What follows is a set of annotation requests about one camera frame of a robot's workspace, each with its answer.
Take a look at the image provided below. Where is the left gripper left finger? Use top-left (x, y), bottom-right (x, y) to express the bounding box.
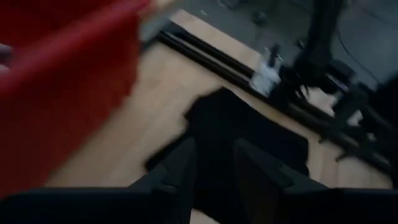
top-left (128, 136), bottom-right (198, 195)

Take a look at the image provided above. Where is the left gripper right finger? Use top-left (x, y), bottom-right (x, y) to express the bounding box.
top-left (234, 138), bottom-right (330, 192)

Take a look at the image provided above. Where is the black t-shirt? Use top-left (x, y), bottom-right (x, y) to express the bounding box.
top-left (146, 86), bottom-right (310, 224)

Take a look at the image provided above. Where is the red plastic laundry basket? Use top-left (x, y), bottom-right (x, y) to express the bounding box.
top-left (0, 0), bottom-right (150, 200)

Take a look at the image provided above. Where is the silver mounting plate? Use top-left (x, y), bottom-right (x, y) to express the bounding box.
top-left (250, 60), bottom-right (282, 97)

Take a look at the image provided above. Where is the beige wooden desk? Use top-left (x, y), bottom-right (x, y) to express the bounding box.
top-left (146, 0), bottom-right (181, 12)

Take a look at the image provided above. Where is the black aluminium rig frame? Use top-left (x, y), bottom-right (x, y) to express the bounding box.
top-left (157, 21), bottom-right (394, 174)

